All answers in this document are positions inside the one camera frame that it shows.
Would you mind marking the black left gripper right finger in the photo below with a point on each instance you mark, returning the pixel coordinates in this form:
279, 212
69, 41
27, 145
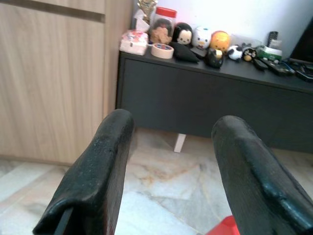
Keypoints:
249, 176

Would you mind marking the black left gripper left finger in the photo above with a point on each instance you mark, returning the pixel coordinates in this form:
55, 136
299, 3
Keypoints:
93, 171

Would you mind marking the red plastic item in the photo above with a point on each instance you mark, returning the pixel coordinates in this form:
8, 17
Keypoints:
225, 226

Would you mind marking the white console leg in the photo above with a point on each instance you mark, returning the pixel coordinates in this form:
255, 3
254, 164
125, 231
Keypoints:
179, 144

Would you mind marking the black TV console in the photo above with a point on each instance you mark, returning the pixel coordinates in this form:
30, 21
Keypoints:
195, 98

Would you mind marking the light wooden cabinet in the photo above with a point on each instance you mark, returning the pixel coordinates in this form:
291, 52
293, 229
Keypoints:
53, 80

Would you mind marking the small black remote control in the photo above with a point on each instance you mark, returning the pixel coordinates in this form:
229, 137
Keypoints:
260, 64

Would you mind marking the long black remote control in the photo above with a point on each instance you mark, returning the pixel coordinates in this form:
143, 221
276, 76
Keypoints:
278, 67

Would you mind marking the black blue-edged remote control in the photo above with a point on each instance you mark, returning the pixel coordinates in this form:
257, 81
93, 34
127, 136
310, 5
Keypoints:
304, 73

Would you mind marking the small black bird plush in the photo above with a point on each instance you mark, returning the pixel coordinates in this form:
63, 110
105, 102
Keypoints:
249, 54

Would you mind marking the black yellow plush toy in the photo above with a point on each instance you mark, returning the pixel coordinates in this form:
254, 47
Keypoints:
214, 58

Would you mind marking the white black panda plush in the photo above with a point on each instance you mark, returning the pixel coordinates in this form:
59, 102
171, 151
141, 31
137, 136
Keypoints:
234, 52

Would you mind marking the green white box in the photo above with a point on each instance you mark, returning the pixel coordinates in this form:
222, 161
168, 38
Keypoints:
270, 52

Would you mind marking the pink white tissue pack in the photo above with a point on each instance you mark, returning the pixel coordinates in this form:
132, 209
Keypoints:
134, 42

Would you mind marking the beige masking tape roll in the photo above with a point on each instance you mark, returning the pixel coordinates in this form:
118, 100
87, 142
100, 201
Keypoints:
156, 52

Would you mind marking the orange bear plush toy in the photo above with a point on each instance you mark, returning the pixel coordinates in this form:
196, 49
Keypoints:
220, 40

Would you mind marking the black cloth pouch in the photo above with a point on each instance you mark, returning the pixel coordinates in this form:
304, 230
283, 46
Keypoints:
183, 52

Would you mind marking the black upright remote control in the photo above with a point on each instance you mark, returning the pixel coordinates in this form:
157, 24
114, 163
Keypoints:
273, 38

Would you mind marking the black television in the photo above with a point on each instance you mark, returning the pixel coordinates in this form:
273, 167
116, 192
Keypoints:
304, 44

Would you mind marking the white duck plush toy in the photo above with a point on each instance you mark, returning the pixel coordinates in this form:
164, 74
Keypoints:
201, 36

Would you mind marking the black mouse plush toy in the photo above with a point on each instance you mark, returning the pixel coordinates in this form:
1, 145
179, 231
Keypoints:
183, 34

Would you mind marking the clear jar red lid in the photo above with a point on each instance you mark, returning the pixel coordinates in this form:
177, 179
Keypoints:
165, 17

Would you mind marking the golden trophy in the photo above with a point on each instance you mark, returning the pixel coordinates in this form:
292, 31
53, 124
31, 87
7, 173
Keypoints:
146, 8

